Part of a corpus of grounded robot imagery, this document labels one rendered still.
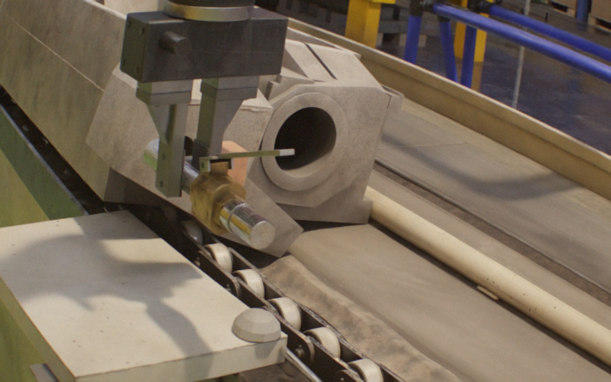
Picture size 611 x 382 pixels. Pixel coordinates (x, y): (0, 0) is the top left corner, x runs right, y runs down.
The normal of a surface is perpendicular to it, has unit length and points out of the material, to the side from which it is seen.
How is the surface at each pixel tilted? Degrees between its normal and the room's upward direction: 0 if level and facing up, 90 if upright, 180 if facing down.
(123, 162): 90
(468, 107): 91
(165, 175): 90
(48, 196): 90
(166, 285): 0
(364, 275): 0
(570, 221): 0
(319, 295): 66
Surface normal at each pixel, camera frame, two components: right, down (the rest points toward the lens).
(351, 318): -0.71, -0.33
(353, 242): 0.13, -0.93
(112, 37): -0.79, -0.07
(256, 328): 0.14, -0.30
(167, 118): 0.56, 0.35
